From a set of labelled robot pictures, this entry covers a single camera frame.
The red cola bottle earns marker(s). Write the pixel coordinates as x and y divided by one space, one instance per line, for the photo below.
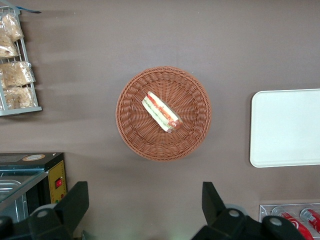
297 226
312 217

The clear snack bag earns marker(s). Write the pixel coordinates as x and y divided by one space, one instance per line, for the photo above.
13 26
16 73
7 47
20 97

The clear acrylic bottle rack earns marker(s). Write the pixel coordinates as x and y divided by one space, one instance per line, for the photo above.
265 212

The wrapped triangle sandwich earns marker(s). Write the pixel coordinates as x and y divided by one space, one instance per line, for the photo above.
161 112

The brown wicker basket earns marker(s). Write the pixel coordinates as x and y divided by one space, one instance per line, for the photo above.
135 135

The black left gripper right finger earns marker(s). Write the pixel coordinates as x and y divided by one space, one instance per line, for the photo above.
225 222

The beige plastic tray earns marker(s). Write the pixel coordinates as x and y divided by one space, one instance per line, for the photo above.
285 127

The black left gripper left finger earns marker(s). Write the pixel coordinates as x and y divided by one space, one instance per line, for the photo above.
62 217

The black food warmer oven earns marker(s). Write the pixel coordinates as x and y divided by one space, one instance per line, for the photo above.
32 165

